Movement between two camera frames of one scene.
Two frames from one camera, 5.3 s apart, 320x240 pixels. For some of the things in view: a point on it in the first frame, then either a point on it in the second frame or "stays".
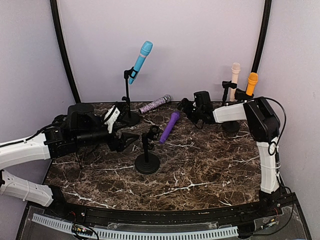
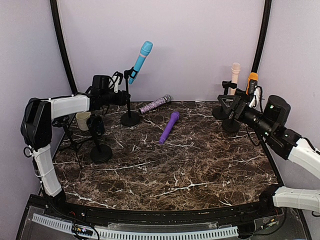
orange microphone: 252,80 stays
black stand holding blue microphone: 131,117 stays
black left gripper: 121,145 → 122,100
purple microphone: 171,124 stays
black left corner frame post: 55,13 stays
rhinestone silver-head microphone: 167,98 stays
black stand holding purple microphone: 148,163 → 99,153
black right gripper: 183,103 → 236,102
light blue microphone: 145,49 stays
